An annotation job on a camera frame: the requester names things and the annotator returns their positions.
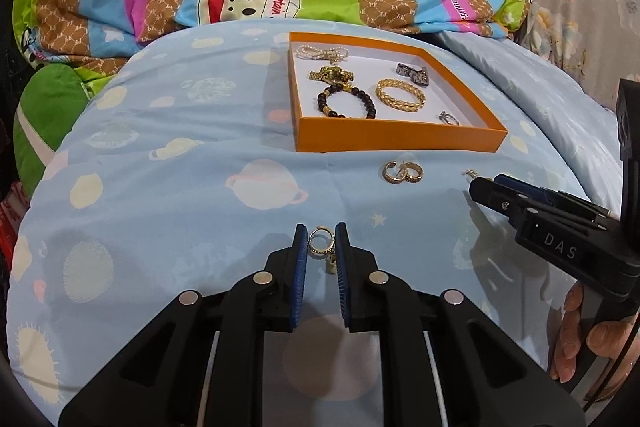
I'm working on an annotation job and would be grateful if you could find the gold dragon bracelet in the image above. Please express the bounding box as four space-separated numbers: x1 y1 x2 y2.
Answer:
307 65 355 84

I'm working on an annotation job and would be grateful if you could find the black bead bracelet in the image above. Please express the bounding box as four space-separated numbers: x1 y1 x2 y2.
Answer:
316 83 378 120

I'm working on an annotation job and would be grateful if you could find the gold chain bracelet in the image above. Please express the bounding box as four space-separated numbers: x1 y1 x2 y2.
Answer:
375 78 427 112

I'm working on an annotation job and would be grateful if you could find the green plush cushion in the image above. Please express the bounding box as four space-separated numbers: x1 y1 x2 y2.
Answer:
12 62 93 188

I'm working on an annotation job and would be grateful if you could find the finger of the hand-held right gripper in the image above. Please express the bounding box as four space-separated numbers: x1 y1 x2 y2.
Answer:
493 174 613 221
469 178 540 229

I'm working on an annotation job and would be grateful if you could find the orange cardboard box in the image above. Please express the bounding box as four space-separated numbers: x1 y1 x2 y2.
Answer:
287 32 508 154

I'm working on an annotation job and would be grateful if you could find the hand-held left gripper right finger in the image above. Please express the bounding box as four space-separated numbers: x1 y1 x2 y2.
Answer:
334 221 587 427

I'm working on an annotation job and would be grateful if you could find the grey blue quilt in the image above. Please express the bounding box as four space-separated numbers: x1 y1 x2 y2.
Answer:
435 29 631 208

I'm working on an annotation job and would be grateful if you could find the person's right hand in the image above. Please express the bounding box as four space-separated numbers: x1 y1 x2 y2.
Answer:
550 282 629 381

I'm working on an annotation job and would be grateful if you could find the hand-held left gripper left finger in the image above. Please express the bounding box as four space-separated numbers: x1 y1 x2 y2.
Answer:
57 222 308 427

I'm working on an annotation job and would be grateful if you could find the red printed cloth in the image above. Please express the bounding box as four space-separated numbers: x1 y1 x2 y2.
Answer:
0 184 33 268

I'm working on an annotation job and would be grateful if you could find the blue planet print bedsheet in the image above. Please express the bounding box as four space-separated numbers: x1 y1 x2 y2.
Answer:
5 19 626 427

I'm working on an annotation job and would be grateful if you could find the pearl bow bracelet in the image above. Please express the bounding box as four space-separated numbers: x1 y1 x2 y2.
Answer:
295 45 349 62

